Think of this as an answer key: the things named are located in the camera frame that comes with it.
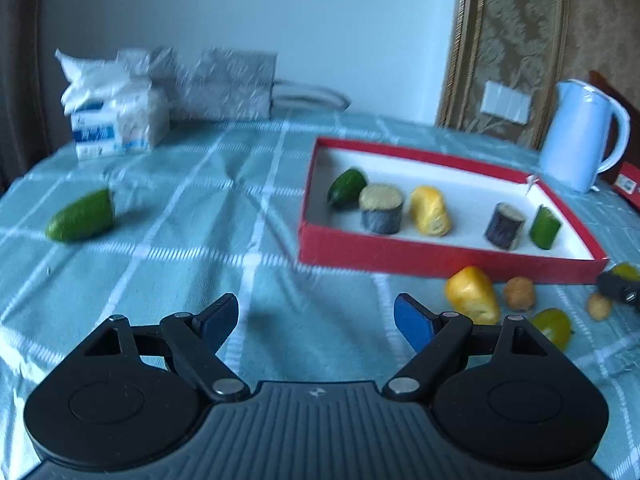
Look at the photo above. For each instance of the red cardboard box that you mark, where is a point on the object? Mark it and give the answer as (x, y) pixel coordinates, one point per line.
(631, 185)

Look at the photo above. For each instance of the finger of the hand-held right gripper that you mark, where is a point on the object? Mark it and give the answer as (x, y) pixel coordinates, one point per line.
(619, 288)

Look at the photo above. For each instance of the green checked tablecloth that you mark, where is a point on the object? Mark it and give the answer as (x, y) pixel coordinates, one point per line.
(200, 210)

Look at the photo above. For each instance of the yellow star fruit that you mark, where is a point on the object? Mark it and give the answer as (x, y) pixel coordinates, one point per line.
(472, 292)
(430, 212)

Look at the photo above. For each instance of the red cardboard box tray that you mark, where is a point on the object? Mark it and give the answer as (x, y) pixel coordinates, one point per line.
(450, 174)

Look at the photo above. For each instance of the green tomato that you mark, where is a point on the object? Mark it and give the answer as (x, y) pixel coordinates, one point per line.
(552, 328)
(627, 270)

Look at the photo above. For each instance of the gold wall panel frame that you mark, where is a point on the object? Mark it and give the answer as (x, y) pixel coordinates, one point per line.
(450, 60)

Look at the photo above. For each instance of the silver patterned gift bag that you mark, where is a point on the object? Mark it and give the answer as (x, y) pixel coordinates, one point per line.
(225, 85)

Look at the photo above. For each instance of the brown patterned curtain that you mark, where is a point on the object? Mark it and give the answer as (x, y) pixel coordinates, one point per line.
(20, 85)

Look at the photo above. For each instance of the green cucumber end piece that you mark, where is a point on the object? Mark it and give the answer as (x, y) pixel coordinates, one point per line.
(346, 187)

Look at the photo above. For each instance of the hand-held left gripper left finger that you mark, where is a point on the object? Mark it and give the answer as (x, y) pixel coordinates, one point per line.
(220, 318)

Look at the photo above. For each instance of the brown longan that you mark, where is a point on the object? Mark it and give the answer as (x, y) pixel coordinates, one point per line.
(598, 307)
(520, 293)

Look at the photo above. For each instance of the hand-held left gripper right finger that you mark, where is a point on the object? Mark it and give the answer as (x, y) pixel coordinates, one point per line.
(412, 321)

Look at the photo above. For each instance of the small purple eggplant piece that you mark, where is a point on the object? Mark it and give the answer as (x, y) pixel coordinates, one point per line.
(504, 227)

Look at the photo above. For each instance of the long green cucumber half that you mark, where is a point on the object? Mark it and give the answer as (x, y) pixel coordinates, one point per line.
(80, 216)

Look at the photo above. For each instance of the white tissue pack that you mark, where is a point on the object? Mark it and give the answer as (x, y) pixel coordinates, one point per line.
(115, 125)

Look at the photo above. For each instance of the light blue electric kettle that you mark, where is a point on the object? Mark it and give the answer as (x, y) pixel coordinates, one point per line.
(575, 140)

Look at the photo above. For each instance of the white wall switch panel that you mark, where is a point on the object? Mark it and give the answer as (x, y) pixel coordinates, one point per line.
(505, 102)

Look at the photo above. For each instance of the short green cucumber piece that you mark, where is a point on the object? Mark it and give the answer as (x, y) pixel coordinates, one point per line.
(545, 228)

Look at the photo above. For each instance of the brown wooden headboard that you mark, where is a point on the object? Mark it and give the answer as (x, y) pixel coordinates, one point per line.
(602, 82)

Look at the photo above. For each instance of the large purple eggplant piece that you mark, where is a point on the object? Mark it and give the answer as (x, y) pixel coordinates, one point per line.
(381, 215)

